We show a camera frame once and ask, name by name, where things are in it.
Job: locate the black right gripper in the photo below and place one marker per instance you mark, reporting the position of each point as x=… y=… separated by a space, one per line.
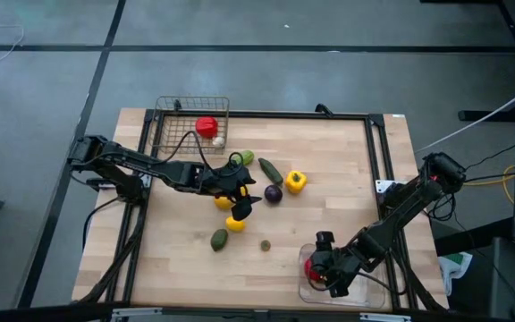
x=340 y=266

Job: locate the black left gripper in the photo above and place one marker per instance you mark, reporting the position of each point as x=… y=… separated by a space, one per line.
x=215 y=182

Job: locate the red tomato with green star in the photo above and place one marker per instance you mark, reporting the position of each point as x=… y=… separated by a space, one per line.
x=309 y=270

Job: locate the purple eggplant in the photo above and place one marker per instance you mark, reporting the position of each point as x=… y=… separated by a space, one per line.
x=273 y=193

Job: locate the dark green avocado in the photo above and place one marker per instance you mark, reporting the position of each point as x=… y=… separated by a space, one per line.
x=218 y=240

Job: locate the yellow bell pepper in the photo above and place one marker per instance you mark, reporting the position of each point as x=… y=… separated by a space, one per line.
x=295 y=182

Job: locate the small round green fruit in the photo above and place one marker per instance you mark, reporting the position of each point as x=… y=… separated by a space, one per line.
x=265 y=245

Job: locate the white garlic bulb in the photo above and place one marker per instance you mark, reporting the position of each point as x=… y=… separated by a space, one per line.
x=218 y=141

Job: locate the red bell pepper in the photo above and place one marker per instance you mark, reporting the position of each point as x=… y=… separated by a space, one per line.
x=206 y=126

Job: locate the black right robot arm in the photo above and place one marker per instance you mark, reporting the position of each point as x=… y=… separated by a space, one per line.
x=400 y=210

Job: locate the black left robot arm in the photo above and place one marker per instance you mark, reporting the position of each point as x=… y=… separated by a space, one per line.
x=119 y=156

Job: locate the dark green cucumber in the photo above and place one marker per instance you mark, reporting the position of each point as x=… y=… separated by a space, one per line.
x=270 y=171

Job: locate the clear plastic tray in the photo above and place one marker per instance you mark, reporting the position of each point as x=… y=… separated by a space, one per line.
x=369 y=295

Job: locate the black clamp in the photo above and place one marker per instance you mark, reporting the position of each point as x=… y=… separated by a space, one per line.
x=324 y=109

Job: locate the white and green bag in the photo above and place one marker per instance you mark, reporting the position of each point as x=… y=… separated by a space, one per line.
x=454 y=268

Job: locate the white metal bracket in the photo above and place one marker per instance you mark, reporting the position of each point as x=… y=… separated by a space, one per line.
x=385 y=318
x=137 y=312

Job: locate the black metal table frame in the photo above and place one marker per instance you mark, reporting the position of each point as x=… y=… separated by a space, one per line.
x=262 y=114

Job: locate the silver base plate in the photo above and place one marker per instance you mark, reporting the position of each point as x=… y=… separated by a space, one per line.
x=383 y=185
x=146 y=181

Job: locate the black table leg frame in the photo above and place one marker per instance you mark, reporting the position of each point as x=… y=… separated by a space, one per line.
x=472 y=116

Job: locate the black front rail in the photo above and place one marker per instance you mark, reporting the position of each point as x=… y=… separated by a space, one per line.
x=61 y=311

